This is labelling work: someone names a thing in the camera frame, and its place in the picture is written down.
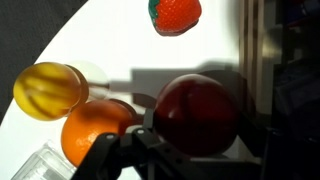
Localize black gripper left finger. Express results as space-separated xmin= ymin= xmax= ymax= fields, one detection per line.
xmin=142 ymin=108 xmax=156 ymax=132

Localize clear plastic box with barcode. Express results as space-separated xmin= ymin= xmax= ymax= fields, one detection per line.
xmin=11 ymin=139 xmax=78 ymax=180

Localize wooden tray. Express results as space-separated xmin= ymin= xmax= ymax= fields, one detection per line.
xmin=237 ymin=0 xmax=278 ymax=118

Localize red apple toy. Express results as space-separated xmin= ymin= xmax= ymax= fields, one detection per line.
xmin=153 ymin=73 xmax=241 ymax=158

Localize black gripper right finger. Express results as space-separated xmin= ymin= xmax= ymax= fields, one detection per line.
xmin=237 ymin=112 xmax=268 ymax=159

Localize red strawberry toy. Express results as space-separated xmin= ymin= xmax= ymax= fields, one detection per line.
xmin=147 ymin=0 xmax=203 ymax=37

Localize orange fruit toy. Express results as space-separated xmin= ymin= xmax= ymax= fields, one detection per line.
xmin=60 ymin=99 xmax=138 ymax=168

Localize yellow lemon toy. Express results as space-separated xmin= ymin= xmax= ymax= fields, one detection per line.
xmin=12 ymin=61 xmax=90 ymax=122

